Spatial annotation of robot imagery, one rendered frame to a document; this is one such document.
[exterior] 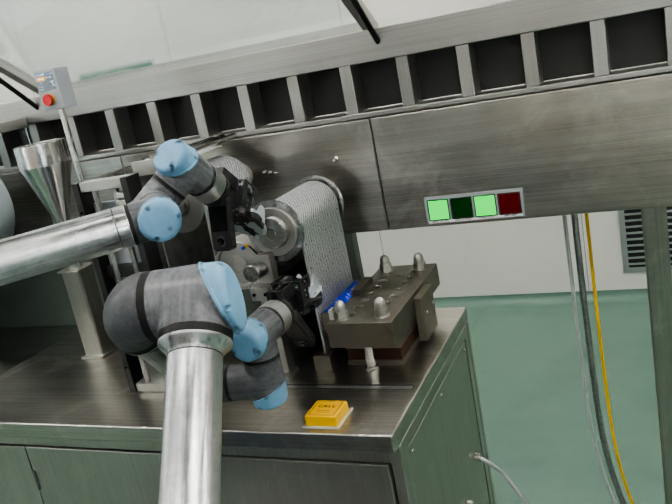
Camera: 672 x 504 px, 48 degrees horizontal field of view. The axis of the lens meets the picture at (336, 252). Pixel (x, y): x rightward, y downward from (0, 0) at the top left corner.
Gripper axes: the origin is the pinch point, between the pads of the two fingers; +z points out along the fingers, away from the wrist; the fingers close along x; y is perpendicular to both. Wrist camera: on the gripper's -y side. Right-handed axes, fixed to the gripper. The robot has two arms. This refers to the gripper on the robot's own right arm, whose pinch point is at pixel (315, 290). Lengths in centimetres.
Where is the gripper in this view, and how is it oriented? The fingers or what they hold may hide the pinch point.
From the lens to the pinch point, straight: 177.5
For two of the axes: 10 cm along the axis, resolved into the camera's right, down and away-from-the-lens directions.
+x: -9.1, 0.7, 4.1
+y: -1.9, -9.5, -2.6
